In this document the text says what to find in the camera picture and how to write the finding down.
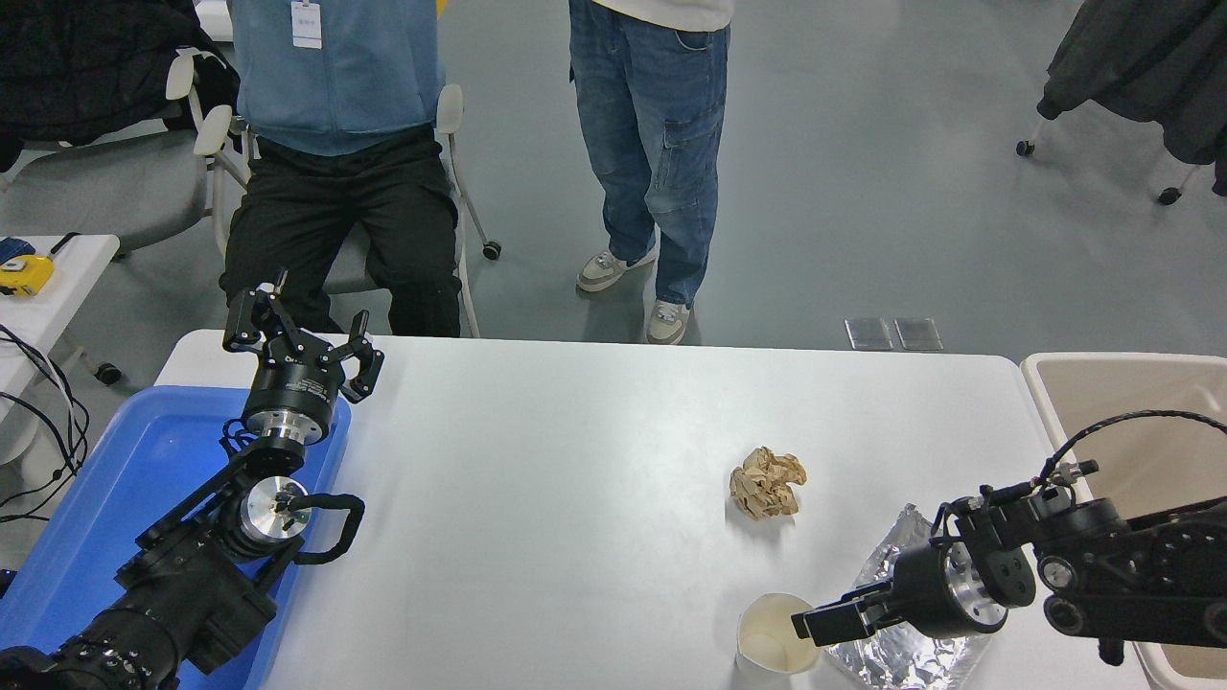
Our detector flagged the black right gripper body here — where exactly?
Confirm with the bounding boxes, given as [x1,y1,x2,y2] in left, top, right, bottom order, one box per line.
[887,541,960,640]

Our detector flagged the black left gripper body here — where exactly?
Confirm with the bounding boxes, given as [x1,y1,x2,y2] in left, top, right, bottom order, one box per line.
[242,345,346,425]

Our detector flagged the white paper cup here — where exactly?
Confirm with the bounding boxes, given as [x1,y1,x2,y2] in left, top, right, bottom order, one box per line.
[735,593,823,678]

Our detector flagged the silver foil tray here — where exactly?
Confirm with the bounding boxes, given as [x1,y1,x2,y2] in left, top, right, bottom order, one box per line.
[826,505,993,690]

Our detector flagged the white office chair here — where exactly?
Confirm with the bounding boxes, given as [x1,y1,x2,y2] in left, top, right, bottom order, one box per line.
[195,83,503,338]

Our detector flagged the crumpled tan paper ball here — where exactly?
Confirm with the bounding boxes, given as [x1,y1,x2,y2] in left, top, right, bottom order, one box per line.
[729,447,808,521]

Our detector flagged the seated person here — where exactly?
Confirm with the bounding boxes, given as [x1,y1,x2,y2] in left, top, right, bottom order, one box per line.
[219,0,465,338]

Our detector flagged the blue plastic tray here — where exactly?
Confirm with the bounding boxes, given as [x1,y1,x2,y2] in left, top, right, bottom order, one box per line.
[0,385,353,690]

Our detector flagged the white side table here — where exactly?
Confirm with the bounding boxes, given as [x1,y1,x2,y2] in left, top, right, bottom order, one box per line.
[0,234,122,461]

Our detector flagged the grey office chair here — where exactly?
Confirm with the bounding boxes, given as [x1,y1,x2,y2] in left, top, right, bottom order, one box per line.
[0,53,231,255]

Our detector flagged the yellow tape measure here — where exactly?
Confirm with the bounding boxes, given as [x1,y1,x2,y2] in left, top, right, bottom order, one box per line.
[0,254,56,297]

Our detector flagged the large pale bin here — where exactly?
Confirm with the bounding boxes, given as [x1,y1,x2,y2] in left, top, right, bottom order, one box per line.
[1020,352,1227,690]

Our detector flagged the black jacket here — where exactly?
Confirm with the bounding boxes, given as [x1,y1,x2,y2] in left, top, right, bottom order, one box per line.
[0,0,239,173]

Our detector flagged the standing person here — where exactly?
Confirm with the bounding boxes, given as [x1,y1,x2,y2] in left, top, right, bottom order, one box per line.
[567,0,737,346]

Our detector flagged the white wheeled chair base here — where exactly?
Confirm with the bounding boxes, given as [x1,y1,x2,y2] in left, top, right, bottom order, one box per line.
[1016,113,1205,207]

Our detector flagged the dark hanging coat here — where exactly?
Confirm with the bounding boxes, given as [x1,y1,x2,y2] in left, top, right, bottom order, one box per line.
[1037,0,1227,197]

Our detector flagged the black cable bundle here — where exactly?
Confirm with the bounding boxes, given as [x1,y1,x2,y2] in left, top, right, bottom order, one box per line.
[0,324,92,526]

